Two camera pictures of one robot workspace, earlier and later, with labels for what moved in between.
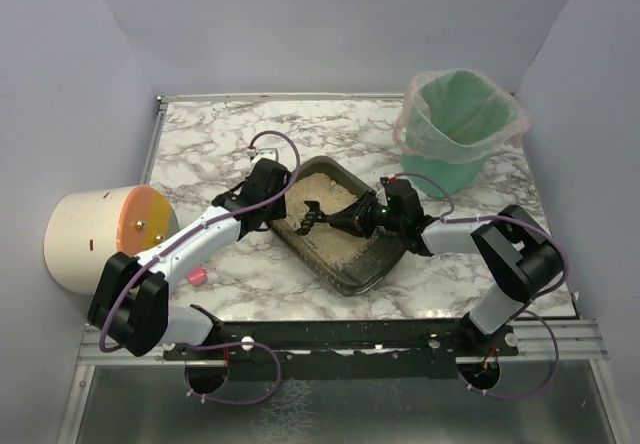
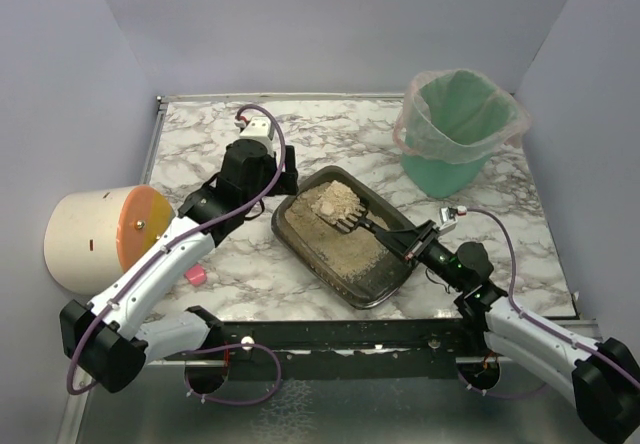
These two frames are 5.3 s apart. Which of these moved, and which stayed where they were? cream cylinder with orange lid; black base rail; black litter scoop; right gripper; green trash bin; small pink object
Moved: right gripper; black litter scoop
Stayed: cream cylinder with orange lid; black base rail; small pink object; green trash bin
